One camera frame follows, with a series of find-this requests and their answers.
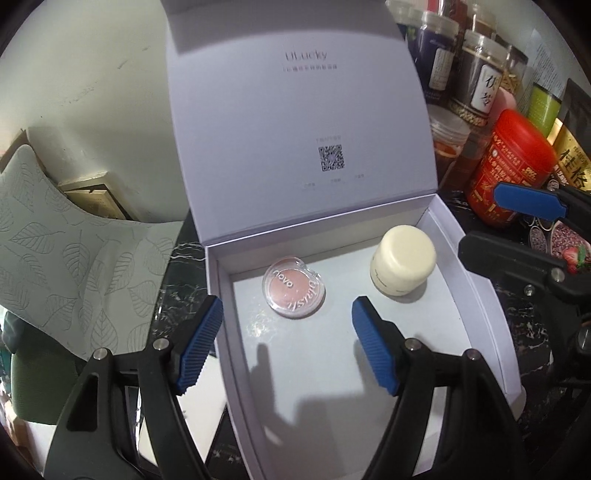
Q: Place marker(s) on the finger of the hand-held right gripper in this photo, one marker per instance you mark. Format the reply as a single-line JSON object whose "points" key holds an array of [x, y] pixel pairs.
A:
{"points": [[531, 202], [503, 261]]}

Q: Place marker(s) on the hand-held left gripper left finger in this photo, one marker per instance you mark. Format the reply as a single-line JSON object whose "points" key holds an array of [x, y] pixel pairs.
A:
{"points": [[197, 344]]}

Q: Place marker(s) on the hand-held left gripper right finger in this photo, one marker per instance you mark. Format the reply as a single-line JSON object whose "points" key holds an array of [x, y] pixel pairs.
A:
{"points": [[375, 346]]}

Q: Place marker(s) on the cream white jar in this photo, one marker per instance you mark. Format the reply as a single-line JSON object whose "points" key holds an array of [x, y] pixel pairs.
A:
{"points": [[400, 261]]}

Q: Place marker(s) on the pink blush compact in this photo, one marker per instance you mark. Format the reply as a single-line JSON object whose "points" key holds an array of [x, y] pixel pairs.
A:
{"points": [[294, 286]]}

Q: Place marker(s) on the white gift box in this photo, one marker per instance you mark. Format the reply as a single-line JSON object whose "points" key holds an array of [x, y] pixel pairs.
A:
{"points": [[323, 115]]}

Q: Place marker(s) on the red canister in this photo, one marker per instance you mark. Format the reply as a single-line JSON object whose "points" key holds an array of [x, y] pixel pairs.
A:
{"points": [[505, 170]]}

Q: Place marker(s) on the strawberry print packet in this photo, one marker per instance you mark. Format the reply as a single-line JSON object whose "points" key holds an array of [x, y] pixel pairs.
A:
{"points": [[565, 244]]}

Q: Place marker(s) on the black and gold packet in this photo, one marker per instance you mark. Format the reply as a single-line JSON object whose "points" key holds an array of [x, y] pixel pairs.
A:
{"points": [[575, 152]]}

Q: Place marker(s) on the clear jar with reddish-brown contents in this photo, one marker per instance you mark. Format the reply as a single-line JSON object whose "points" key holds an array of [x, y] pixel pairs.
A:
{"points": [[473, 159]]}

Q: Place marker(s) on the green packet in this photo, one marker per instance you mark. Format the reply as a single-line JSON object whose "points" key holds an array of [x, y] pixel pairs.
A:
{"points": [[545, 108]]}

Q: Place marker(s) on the pink round object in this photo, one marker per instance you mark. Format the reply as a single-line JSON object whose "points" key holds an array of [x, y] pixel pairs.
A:
{"points": [[502, 104]]}

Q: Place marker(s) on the clear jar with orange powder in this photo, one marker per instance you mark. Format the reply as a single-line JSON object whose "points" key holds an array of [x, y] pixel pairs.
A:
{"points": [[448, 138]]}

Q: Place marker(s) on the clear jar with brown contents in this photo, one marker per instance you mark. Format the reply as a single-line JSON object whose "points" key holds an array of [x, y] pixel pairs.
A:
{"points": [[513, 74]]}

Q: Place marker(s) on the clear jar with white label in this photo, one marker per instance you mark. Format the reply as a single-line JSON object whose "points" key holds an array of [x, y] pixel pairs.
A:
{"points": [[475, 78]]}

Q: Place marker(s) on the white paper packet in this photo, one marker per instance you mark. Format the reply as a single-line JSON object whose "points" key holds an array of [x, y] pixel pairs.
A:
{"points": [[547, 57]]}

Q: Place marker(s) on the grey leaf-pattern cushion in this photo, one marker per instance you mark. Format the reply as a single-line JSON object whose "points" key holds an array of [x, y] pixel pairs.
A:
{"points": [[69, 258]]}

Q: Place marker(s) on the dark green chair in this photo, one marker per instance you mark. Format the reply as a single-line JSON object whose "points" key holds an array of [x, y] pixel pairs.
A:
{"points": [[32, 378]]}

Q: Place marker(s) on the clear jar with dark purple contents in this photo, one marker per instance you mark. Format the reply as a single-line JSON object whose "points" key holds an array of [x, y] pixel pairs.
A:
{"points": [[436, 50]]}

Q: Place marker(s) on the wooden boards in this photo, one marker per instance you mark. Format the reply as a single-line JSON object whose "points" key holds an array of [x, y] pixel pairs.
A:
{"points": [[94, 194]]}

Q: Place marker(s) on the clear jar with dark red contents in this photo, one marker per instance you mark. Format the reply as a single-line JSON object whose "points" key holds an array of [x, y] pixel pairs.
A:
{"points": [[481, 16]]}

